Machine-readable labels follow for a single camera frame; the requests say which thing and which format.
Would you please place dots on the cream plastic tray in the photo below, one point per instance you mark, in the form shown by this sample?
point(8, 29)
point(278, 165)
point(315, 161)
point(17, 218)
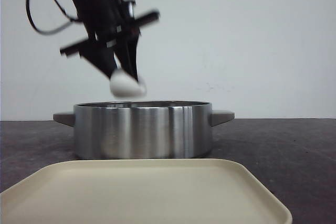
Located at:
point(142, 191)

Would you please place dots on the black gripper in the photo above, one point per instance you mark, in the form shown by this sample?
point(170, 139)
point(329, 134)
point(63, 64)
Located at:
point(108, 20)

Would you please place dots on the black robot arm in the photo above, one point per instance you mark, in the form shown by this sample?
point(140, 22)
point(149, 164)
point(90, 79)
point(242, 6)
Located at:
point(113, 33)

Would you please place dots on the panda bun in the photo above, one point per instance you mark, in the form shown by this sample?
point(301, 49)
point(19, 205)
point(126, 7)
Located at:
point(124, 85)

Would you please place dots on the stainless steel steamer pot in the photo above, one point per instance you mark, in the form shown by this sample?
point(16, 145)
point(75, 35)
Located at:
point(143, 129)

